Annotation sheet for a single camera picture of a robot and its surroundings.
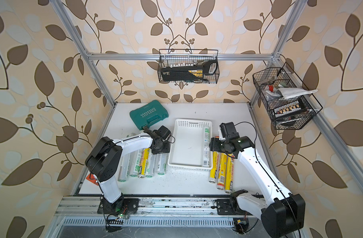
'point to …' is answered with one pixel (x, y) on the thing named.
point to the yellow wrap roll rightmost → (229, 173)
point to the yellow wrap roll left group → (146, 154)
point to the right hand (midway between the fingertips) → (214, 145)
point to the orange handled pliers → (91, 178)
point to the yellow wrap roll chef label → (213, 165)
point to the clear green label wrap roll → (161, 159)
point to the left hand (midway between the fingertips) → (166, 150)
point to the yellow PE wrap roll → (222, 165)
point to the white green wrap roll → (206, 150)
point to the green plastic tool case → (149, 114)
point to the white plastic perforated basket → (186, 145)
